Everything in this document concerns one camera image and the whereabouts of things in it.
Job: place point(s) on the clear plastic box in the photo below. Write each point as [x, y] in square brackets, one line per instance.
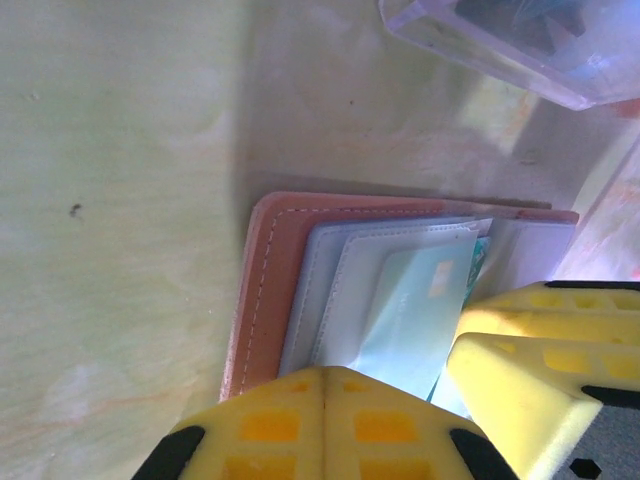
[500, 65]

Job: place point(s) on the green AION credit card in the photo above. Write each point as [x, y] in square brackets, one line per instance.
[415, 320]

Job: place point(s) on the pink leather card holder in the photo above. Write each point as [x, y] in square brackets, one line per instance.
[280, 280]

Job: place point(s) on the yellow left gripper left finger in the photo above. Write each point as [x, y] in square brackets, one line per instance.
[270, 425]

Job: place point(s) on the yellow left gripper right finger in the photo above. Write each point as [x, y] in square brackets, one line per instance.
[385, 430]

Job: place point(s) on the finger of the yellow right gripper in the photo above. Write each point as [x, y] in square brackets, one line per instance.
[550, 312]
[520, 400]

